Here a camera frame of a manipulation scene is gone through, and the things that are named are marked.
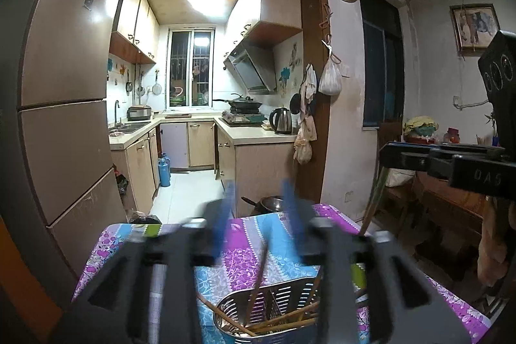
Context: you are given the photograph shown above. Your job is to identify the black trash bag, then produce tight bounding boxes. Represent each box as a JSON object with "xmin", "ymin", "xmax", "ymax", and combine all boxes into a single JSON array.
[{"xmin": 129, "ymin": 212, "xmax": 163, "ymax": 225}]

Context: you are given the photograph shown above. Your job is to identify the dark wooden side table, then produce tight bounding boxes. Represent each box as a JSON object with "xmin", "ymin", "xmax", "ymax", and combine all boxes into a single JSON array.
[{"xmin": 411, "ymin": 167, "xmax": 496, "ymax": 280}]

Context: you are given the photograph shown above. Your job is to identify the steel electric kettle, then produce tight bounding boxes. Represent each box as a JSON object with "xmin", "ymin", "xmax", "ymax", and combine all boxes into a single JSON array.
[{"xmin": 269, "ymin": 107, "xmax": 293, "ymax": 135}]

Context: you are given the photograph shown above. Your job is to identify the pot of yellow flowers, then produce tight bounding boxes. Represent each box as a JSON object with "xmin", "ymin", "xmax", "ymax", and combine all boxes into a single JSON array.
[{"xmin": 403, "ymin": 116, "xmax": 439, "ymax": 145}]

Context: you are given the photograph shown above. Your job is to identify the hanging white plastic bag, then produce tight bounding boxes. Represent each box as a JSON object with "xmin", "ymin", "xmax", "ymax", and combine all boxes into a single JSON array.
[{"xmin": 318, "ymin": 50, "xmax": 342, "ymax": 95}]

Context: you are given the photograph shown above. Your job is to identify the hanging cloth bags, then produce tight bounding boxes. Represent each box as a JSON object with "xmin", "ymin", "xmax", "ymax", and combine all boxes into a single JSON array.
[{"xmin": 293, "ymin": 64, "xmax": 318, "ymax": 165}]

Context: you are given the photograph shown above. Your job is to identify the steel frying pan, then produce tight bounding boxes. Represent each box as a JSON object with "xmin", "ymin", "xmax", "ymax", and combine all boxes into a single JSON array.
[{"xmin": 241, "ymin": 196, "xmax": 286, "ymax": 214}]

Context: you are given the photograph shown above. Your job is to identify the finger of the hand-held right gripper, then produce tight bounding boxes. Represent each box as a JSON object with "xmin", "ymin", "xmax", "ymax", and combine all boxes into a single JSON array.
[{"xmin": 379, "ymin": 140, "xmax": 454, "ymax": 179}]

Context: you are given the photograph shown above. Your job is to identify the black wok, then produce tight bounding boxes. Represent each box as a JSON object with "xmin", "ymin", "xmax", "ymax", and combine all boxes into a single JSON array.
[{"xmin": 212, "ymin": 94, "xmax": 263, "ymax": 112}]

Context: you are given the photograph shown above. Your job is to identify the perforated metal utensil holder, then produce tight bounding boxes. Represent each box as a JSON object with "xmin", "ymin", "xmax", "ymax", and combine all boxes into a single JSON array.
[{"xmin": 213, "ymin": 276, "xmax": 369, "ymax": 344}]

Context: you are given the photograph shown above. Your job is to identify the steel range hood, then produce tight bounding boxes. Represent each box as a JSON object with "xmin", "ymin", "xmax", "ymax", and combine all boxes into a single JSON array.
[{"xmin": 223, "ymin": 44, "xmax": 279, "ymax": 95}]

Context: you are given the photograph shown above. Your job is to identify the gas stove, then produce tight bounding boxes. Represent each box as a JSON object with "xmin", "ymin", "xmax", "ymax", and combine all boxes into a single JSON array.
[{"xmin": 220, "ymin": 111, "xmax": 267, "ymax": 127}]

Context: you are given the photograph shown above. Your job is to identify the blue water bottle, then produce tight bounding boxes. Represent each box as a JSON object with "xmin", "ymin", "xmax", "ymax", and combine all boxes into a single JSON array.
[{"xmin": 157, "ymin": 152, "xmax": 172, "ymax": 187}]

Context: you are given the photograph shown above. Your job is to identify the barred kitchen window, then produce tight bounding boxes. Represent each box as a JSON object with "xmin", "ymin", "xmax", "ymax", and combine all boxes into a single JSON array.
[{"xmin": 166, "ymin": 29, "xmax": 216, "ymax": 112}]

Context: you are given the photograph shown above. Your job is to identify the tall brown refrigerator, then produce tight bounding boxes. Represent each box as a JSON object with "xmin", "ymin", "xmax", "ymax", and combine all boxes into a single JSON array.
[{"xmin": 16, "ymin": 0, "xmax": 129, "ymax": 288}]

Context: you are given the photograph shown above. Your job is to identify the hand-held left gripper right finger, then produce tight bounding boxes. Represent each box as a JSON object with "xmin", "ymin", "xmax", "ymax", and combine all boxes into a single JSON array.
[{"xmin": 281, "ymin": 179, "xmax": 473, "ymax": 344}]

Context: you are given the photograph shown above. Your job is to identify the framed elephant picture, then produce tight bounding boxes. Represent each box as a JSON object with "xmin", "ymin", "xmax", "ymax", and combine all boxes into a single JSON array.
[{"xmin": 449, "ymin": 4, "xmax": 501, "ymax": 52}]

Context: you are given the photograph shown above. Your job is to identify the set of wooden chopsticks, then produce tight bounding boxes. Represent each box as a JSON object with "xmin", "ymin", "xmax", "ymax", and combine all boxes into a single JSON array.
[{"xmin": 197, "ymin": 249, "xmax": 368, "ymax": 339}]

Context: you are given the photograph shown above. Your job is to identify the floral striped tablecloth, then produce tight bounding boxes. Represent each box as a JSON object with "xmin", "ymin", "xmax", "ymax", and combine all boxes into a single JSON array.
[{"xmin": 73, "ymin": 204, "xmax": 490, "ymax": 344}]

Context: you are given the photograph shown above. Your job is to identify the dark wooden chair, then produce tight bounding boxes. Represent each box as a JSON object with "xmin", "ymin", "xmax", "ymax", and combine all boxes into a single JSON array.
[{"xmin": 376, "ymin": 120, "xmax": 416, "ymax": 236}]

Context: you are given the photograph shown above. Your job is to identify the beige cabinet above hood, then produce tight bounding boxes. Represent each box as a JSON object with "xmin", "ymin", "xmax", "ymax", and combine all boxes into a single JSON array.
[{"xmin": 223, "ymin": 0, "xmax": 303, "ymax": 48}]

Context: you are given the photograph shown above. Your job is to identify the person's right hand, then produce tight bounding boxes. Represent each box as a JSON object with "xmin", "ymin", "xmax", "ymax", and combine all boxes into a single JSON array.
[{"xmin": 477, "ymin": 202, "xmax": 509, "ymax": 288}]

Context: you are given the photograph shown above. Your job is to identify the beige kitchen base cabinets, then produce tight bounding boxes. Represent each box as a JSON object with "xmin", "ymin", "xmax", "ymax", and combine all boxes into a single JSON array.
[{"xmin": 110, "ymin": 117, "xmax": 299, "ymax": 216}]

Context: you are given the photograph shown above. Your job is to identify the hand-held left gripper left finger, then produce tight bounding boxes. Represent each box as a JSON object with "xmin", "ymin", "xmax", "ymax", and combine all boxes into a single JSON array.
[{"xmin": 52, "ymin": 181, "xmax": 238, "ymax": 344}]

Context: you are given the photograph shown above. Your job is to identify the beige wall cabinets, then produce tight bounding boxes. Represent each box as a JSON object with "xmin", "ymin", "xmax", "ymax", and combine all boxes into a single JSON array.
[{"xmin": 111, "ymin": 0, "xmax": 160, "ymax": 65}]

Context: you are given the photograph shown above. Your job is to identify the dark room window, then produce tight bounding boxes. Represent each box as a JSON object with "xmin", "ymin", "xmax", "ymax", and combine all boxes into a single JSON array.
[{"xmin": 360, "ymin": 0, "xmax": 405, "ymax": 129}]

